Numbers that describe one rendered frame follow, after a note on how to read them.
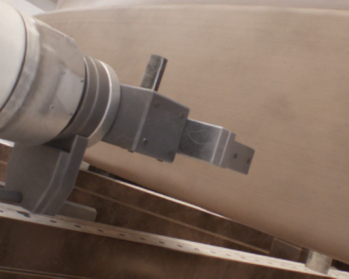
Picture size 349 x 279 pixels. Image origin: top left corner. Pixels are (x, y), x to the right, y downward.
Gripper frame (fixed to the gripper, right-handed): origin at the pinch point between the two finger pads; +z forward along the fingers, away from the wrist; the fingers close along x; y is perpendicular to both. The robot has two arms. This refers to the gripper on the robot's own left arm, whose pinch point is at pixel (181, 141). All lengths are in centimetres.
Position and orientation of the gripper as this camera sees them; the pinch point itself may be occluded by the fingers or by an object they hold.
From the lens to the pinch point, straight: 51.7
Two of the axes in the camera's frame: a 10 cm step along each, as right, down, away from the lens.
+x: -7.5, -2.0, 6.3
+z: 5.9, 2.4, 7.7
